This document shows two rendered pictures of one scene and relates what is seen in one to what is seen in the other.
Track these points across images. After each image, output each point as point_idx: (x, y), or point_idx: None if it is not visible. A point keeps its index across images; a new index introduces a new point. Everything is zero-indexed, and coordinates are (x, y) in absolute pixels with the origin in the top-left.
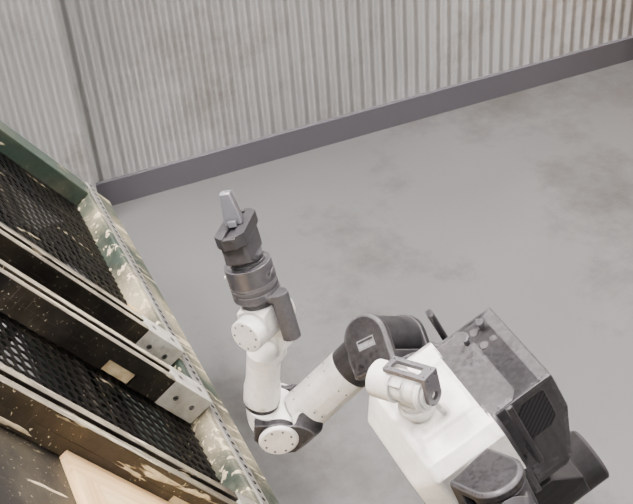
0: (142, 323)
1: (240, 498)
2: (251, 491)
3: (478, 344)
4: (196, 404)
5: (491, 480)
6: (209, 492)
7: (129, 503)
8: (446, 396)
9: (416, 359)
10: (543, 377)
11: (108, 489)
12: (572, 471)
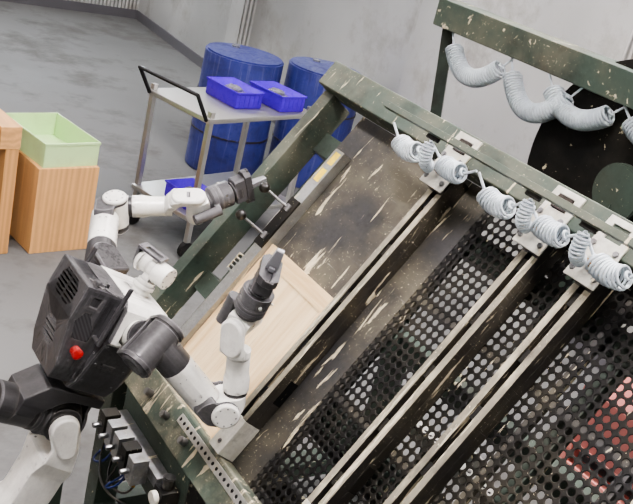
0: None
1: (241, 420)
2: (233, 477)
3: (100, 284)
4: None
5: (110, 250)
6: (261, 382)
7: (303, 329)
8: (124, 285)
9: (138, 303)
10: (69, 255)
11: (315, 317)
12: (18, 374)
